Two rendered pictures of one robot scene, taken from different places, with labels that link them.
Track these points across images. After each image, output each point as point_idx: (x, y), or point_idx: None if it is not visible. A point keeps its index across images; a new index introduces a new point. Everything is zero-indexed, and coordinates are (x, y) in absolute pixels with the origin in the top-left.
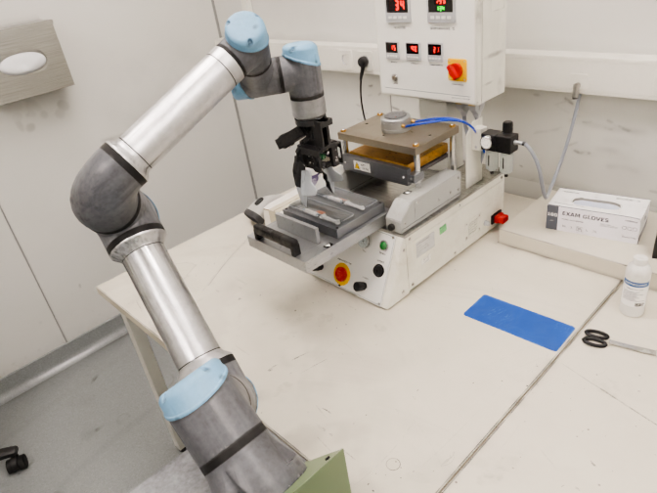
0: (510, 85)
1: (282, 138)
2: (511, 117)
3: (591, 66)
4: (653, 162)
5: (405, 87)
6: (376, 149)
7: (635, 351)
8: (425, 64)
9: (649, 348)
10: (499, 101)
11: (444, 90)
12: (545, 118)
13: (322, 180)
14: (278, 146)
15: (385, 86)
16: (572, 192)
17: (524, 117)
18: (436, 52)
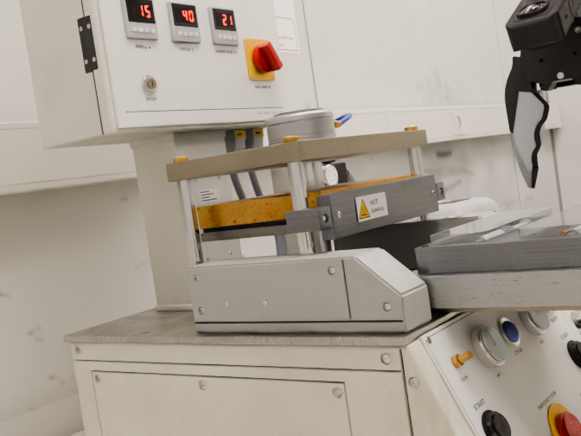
0: (113, 176)
1: (567, 3)
2: (95, 254)
3: None
4: (263, 254)
5: (174, 105)
6: (315, 189)
7: (579, 317)
8: (208, 49)
9: (568, 314)
10: (67, 227)
11: (245, 101)
12: (144, 237)
13: (373, 260)
14: (564, 28)
15: (127, 110)
16: None
17: (115, 246)
18: (228, 24)
